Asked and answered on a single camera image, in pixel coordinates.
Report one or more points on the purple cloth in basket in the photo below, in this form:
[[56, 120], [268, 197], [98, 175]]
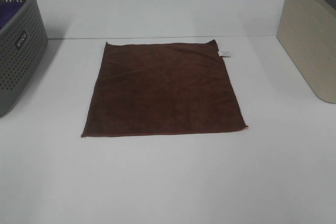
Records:
[[8, 10]]

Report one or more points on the white towel care label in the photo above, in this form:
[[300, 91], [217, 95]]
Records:
[[225, 54]]

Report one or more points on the brown square towel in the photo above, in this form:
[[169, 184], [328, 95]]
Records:
[[162, 89]]

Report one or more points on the beige storage bin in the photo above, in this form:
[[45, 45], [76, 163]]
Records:
[[307, 33]]

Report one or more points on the grey perforated laundry basket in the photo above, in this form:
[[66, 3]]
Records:
[[23, 44]]

